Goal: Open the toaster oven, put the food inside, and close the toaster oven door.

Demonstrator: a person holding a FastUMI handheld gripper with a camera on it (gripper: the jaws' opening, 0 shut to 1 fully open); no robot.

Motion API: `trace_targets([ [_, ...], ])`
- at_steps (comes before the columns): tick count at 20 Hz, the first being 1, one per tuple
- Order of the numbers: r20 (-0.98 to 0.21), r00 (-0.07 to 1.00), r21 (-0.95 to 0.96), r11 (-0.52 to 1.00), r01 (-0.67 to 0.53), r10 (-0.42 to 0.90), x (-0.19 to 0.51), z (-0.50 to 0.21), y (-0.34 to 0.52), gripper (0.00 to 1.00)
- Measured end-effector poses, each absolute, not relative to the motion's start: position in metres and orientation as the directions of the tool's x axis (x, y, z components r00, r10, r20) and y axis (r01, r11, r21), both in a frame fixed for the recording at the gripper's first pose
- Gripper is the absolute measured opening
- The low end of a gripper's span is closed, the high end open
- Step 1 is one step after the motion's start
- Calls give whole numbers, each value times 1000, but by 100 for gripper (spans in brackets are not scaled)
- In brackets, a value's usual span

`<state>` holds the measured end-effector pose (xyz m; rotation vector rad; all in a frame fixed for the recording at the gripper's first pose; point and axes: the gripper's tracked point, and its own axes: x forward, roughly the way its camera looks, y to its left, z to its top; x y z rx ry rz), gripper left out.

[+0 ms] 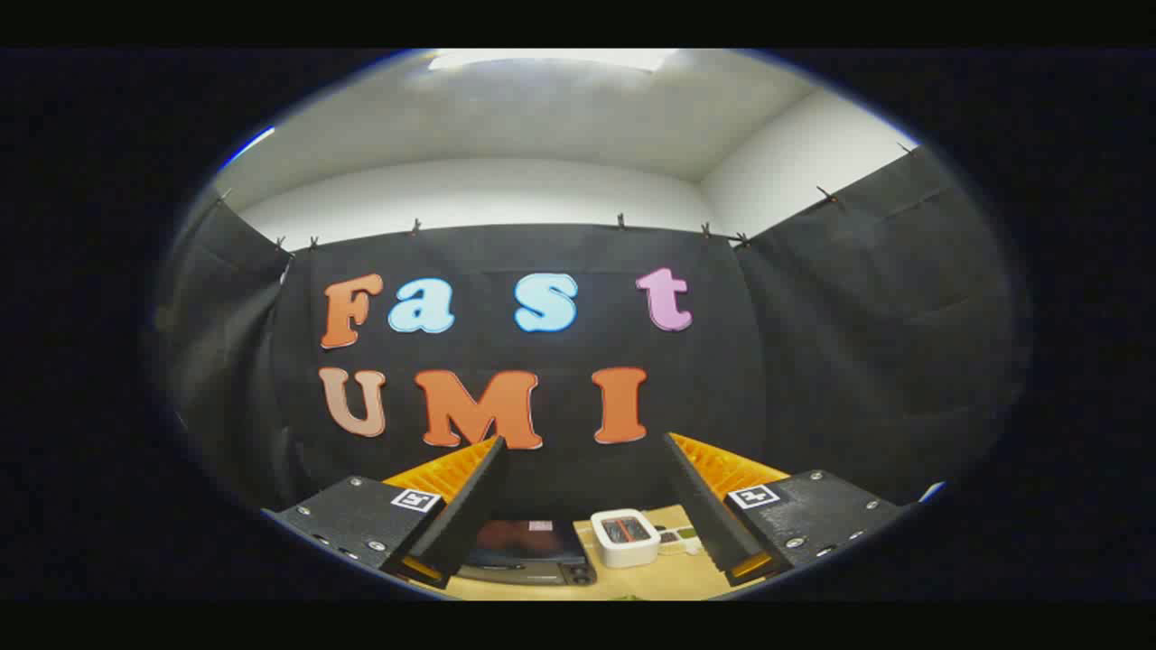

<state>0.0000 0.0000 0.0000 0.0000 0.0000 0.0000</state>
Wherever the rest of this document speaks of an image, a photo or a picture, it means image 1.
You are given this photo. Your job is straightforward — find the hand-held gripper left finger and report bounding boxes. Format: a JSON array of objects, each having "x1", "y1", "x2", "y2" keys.
[{"x1": 262, "y1": 437, "x2": 508, "y2": 590}]

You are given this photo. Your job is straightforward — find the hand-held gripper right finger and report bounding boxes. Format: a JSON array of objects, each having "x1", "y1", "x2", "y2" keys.
[{"x1": 664, "y1": 432, "x2": 904, "y2": 586}]

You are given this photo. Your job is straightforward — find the black toaster oven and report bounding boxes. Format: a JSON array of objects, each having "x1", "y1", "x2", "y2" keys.
[{"x1": 456, "y1": 519, "x2": 599, "y2": 588}]

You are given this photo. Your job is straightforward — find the white slot toaster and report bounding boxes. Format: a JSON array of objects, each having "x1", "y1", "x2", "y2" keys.
[{"x1": 591, "y1": 509, "x2": 662, "y2": 570}]

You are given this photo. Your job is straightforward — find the row of backdrop clips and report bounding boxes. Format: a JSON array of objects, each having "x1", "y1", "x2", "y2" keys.
[{"x1": 217, "y1": 140, "x2": 915, "y2": 254}]

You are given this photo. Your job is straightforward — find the ceiling light panel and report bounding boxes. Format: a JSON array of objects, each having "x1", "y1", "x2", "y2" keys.
[{"x1": 427, "y1": 49, "x2": 678, "y2": 73}]

